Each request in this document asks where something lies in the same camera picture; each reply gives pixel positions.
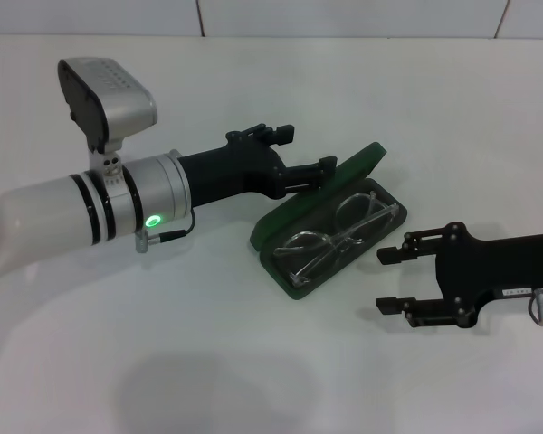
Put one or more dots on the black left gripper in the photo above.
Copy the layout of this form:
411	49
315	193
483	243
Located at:
235	172

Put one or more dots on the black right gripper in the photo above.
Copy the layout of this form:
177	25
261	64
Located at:
488	267

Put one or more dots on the clear white glasses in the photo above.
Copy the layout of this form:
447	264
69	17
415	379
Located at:
375	217

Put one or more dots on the green glasses case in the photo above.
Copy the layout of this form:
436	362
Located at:
362	165

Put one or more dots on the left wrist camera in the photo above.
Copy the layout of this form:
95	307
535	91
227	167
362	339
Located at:
117	99

